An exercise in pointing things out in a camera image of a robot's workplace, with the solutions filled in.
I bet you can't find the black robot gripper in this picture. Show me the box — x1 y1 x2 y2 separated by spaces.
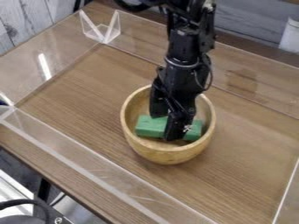
149 57 210 141

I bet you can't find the green rectangular block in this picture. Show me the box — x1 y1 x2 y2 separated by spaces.
134 115 202 142

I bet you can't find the brown wooden bowl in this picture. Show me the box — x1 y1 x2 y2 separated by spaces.
118 85 216 165

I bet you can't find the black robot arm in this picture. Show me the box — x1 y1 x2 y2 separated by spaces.
113 0 216 141

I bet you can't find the white cylindrical container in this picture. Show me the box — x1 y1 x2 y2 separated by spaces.
278 17 299 54

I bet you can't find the black table leg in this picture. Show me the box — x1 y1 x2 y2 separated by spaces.
37 178 52 201

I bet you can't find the clear acrylic corner bracket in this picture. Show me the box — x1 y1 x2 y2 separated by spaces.
78 10 121 45

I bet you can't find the clear acrylic front wall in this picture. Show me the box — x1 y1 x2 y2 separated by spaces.
0 106 217 224

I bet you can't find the black cable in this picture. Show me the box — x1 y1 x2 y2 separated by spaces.
0 199 52 224

